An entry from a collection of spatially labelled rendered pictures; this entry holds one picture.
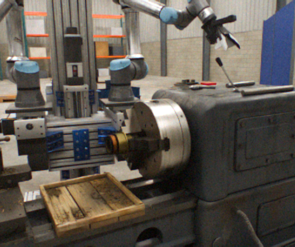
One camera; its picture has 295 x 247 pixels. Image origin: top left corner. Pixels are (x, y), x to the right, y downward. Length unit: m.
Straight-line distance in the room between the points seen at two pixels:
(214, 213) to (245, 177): 0.19
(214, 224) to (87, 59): 1.15
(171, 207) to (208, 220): 0.16
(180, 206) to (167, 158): 0.20
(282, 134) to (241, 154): 0.23
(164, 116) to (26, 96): 0.82
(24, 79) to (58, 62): 0.27
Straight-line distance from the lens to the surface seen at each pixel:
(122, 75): 1.74
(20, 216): 0.99
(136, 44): 1.86
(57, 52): 1.88
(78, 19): 1.91
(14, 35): 1.84
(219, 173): 1.21
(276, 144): 1.40
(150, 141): 1.10
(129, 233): 1.17
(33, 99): 1.70
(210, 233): 1.31
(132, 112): 1.26
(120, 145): 1.16
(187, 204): 1.24
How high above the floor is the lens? 1.41
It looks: 12 degrees down
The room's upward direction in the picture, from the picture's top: 1 degrees counter-clockwise
